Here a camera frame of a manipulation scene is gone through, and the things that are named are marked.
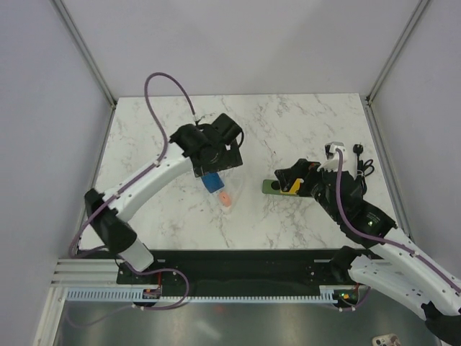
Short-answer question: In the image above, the white power strip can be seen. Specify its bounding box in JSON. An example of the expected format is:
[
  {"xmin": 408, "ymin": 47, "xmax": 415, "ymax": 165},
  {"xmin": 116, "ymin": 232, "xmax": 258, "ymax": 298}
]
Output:
[{"xmin": 210, "ymin": 177, "xmax": 245, "ymax": 213}]

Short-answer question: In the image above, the blue cube adapter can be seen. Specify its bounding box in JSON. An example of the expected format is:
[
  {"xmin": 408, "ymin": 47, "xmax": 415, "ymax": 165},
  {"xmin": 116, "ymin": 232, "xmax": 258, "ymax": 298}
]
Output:
[{"xmin": 201, "ymin": 172, "xmax": 225, "ymax": 194}]

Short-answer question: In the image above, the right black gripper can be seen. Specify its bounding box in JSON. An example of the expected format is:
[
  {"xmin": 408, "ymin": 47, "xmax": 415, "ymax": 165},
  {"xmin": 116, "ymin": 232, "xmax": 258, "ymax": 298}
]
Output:
[{"xmin": 274, "ymin": 158, "xmax": 342, "ymax": 222}]

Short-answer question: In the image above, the left aluminium frame post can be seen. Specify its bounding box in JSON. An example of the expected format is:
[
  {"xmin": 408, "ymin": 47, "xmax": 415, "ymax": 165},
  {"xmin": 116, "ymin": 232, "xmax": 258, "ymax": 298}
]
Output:
[{"xmin": 50, "ymin": 0, "xmax": 117, "ymax": 110}]

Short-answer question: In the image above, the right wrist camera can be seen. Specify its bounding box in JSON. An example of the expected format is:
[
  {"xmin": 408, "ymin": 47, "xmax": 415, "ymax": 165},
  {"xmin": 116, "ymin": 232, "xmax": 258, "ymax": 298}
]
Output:
[{"xmin": 317, "ymin": 141, "xmax": 348, "ymax": 172}]

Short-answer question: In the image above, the white cable duct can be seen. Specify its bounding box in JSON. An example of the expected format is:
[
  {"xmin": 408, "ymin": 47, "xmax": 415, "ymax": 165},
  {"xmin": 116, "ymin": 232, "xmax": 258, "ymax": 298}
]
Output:
[{"xmin": 66, "ymin": 288, "xmax": 337, "ymax": 304}]

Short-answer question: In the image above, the right aluminium frame post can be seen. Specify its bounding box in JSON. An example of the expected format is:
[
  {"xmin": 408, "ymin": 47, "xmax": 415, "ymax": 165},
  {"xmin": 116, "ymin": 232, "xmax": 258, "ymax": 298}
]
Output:
[{"xmin": 361, "ymin": 0, "xmax": 432, "ymax": 107}]

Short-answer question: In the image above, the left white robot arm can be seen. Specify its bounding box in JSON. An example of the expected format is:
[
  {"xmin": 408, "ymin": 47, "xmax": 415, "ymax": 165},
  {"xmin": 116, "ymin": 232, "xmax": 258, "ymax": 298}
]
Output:
[{"xmin": 84, "ymin": 113, "xmax": 244, "ymax": 283}]

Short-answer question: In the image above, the aluminium frame post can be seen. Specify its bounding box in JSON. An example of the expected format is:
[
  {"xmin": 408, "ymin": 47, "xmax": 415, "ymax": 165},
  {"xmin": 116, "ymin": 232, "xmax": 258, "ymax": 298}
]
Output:
[
  {"xmin": 50, "ymin": 0, "xmax": 117, "ymax": 110},
  {"xmin": 361, "ymin": 0, "xmax": 432, "ymax": 107}
]

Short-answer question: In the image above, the pink charger plug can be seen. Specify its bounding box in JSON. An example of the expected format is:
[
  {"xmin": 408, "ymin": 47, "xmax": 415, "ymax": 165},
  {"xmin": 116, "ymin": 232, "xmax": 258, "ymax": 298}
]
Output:
[{"xmin": 218, "ymin": 191, "xmax": 232, "ymax": 208}]

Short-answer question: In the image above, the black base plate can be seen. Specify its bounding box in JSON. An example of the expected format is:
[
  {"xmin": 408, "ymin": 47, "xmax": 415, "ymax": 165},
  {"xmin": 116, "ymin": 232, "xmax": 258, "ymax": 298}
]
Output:
[{"xmin": 117, "ymin": 249, "xmax": 355, "ymax": 297}]

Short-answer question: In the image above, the green power strip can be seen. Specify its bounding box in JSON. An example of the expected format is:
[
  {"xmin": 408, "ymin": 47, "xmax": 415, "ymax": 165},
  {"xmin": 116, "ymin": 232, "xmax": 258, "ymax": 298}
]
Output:
[{"xmin": 261, "ymin": 179, "xmax": 310, "ymax": 198}]

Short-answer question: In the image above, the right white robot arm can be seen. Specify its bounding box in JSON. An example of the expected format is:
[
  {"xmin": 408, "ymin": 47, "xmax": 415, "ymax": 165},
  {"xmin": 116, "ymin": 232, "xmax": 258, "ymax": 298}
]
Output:
[{"xmin": 274, "ymin": 159, "xmax": 460, "ymax": 345}]

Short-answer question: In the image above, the yellow cube adapter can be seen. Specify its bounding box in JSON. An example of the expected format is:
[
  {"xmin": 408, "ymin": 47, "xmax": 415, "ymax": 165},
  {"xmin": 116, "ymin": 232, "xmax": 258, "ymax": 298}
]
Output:
[{"xmin": 287, "ymin": 178, "xmax": 303, "ymax": 195}]

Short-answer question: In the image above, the black power strip cord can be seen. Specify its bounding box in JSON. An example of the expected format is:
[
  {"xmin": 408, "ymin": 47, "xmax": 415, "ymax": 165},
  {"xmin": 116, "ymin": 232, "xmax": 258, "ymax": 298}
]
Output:
[{"xmin": 351, "ymin": 143, "xmax": 375, "ymax": 195}]

